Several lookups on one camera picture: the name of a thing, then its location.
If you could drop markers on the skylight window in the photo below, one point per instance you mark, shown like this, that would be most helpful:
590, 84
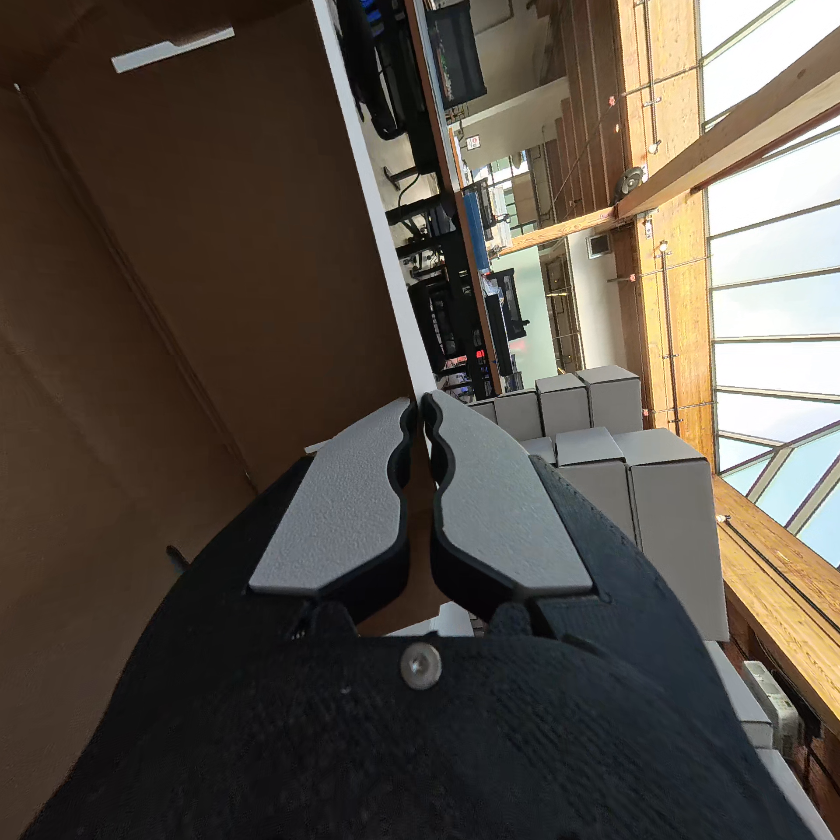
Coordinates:
774, 295

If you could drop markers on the wooden ceiling beam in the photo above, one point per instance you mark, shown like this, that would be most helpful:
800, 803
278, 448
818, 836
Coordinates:
722, 141

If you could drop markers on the white wall box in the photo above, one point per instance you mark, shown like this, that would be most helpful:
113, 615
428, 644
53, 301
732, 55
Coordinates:
771, 705

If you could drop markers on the round black wall reel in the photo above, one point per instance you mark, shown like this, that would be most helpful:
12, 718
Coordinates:
631, 182

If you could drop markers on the long wooden-edged desk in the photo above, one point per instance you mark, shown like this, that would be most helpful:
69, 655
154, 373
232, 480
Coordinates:
441, 124

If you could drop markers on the wooden window ledge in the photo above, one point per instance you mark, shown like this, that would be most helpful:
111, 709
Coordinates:
768, 604

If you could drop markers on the black office chair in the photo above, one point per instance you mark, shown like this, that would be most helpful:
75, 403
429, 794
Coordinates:
380, 79
446, 328

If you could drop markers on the stack of white folded boxes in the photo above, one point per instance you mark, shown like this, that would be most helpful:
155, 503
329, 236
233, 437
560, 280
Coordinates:
669, 525

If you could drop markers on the white wall vent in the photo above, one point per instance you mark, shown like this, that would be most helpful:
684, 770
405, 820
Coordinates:
598, 246

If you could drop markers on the white cardboard box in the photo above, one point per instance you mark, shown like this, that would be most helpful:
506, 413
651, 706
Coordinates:
197, 262

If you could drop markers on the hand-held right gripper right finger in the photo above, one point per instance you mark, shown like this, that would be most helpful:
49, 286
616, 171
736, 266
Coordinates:
505, 525

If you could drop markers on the blue-topped table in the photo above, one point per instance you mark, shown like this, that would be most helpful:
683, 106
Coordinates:
477, 229

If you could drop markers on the black computer monitor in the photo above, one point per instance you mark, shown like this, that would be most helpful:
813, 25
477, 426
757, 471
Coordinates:
456, 52

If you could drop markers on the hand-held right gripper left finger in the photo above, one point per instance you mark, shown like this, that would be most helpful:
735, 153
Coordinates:
334, 518

